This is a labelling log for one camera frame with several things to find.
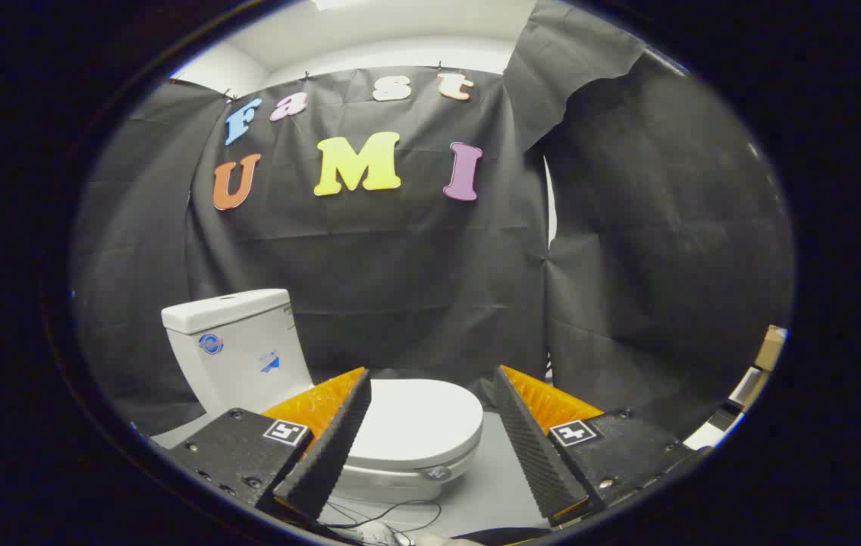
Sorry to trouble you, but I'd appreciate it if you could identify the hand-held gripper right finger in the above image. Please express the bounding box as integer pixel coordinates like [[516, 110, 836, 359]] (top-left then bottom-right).
[[492, 365, 712, 528]]

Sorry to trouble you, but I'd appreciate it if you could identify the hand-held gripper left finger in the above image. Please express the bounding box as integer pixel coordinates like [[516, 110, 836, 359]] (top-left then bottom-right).
[[165, 367, 372, 524]]

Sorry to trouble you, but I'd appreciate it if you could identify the white toilet lid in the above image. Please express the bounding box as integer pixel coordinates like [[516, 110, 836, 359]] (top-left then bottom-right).
[[354, 378, 485, 471]]

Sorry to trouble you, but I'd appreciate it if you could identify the white toilet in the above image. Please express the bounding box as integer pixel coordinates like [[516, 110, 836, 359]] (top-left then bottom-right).
[[161, 288, 485, 505]]

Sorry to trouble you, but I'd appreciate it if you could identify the white toilet tank cover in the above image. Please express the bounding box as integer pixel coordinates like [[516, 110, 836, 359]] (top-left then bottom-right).
[[161, 288, 293, 335]]

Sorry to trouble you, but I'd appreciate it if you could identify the black backdrop cloth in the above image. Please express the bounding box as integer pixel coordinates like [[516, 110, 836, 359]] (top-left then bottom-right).
[[70, 0, 795, 439]]

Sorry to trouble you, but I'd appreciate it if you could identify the cardboard box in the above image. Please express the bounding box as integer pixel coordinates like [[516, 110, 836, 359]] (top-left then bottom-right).
[[753, 325, 788, 373]]

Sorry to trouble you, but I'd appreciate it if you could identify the thin black cable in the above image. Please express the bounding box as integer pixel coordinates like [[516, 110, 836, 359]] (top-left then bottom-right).
[[320, 497, 444, 533]]

